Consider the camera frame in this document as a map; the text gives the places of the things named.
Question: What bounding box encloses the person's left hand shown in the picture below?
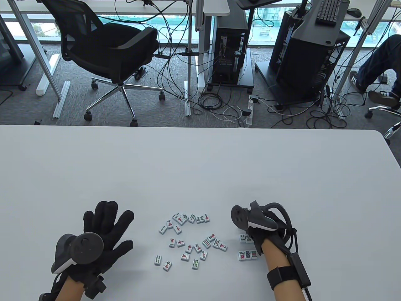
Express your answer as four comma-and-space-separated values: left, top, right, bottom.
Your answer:
65, 201, 135, 285

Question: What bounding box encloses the person's right hand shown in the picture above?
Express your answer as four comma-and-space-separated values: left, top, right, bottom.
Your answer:
245, 210, 288, 256

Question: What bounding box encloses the pile of mahjong tiles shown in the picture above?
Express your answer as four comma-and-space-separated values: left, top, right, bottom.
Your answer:
154, 212, 228, 272

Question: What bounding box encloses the person's right forearm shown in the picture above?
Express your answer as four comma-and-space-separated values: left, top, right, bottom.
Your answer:
259, 240, 307, 301

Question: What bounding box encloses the grey hand tracking controller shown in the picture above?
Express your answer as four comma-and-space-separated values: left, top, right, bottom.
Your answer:
51, 233, 104, 276
231, 201, 294, 232

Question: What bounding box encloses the white power strip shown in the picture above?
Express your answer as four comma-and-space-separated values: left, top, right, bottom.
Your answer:
246, 95, 256, 126

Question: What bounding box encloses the black wheeled computer cart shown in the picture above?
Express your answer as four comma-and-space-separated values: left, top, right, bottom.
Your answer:
206, 47, 255, 93
254, 61, 333, 111

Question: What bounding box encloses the black mesh office chair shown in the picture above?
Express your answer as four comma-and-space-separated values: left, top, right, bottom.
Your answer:
364, 105, 401, 145
41, 0, 166, 127

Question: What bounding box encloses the black computer tower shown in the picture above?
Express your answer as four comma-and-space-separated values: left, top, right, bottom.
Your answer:
212, 27, 248, 84
269, 9, 351, 104

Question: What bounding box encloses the black white striped sneaker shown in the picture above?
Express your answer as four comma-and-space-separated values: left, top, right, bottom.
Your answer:
368, 90, 401, 108
349, 71, 367, 94

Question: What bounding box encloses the dark grey equipment cart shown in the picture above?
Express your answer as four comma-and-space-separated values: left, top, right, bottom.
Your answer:
0, 14, 38, 92

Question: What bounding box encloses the black monitor stand with tray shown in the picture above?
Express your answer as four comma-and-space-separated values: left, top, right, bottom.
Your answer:
293, 0, 351, 47
216, 0, 282, 30

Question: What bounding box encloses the white standing desk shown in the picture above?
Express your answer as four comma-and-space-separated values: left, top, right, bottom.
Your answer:
0, 0, 231, 96

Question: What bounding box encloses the black keyboard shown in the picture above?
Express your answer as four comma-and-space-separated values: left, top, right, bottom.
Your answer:
315, 0, 342, 25

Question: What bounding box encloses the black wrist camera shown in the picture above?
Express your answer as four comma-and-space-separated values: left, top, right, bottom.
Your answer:
83, 275, 107, 299

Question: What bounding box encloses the tangle of black cables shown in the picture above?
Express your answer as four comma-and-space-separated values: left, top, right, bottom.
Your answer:
266, 72, 367, 129
114, 0, 251, 127

